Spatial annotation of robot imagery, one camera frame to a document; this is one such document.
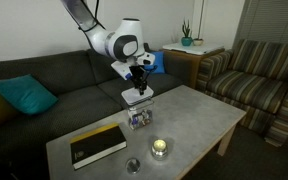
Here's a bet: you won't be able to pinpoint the grey wooden coffee table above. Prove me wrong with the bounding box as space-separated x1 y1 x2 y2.
46 85 246 180

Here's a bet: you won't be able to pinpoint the small white plant pot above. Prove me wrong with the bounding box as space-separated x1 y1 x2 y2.
193 0 205 46

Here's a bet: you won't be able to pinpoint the teal throw pillow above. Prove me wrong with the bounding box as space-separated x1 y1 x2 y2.
0 74 58 115

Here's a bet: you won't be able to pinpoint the dark grey fabric sofa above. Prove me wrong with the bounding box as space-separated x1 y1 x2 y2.
0 42 193 180

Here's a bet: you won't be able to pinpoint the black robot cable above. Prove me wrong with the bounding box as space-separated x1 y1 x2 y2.
79 0 106 33

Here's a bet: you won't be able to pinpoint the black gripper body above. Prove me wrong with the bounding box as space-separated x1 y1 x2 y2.
130 65 148 86

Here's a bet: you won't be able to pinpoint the black book with yellow edge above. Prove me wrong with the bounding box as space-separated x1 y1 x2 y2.
70 123 127 170

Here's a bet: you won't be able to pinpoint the striped armchair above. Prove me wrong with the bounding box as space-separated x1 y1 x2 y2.
196 39 288 147

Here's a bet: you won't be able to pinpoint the silver tin candle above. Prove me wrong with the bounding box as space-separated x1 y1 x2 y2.
151 139 168 160

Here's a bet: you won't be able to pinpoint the window blinds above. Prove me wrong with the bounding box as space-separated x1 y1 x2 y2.
233 0 288 46

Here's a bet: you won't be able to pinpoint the white container lid with button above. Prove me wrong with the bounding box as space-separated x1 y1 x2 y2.
121 87 154 105

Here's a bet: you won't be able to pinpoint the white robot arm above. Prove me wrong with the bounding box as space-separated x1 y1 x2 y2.
60 0 155 95

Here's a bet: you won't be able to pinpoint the small clear glass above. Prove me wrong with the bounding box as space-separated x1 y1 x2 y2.
126 158 141 174

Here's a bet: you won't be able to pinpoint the clear plastic container with items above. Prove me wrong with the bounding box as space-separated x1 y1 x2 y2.
127 99 154 130

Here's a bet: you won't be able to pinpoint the blue throw pillow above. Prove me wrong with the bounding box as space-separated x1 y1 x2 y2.
144 51 165 74

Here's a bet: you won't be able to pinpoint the teal plant pot with cactus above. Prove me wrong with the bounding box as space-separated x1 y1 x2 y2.
181 20 193 46

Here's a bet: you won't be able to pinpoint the wooden side cabinet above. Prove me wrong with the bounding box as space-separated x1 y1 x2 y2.
163 48 224 89

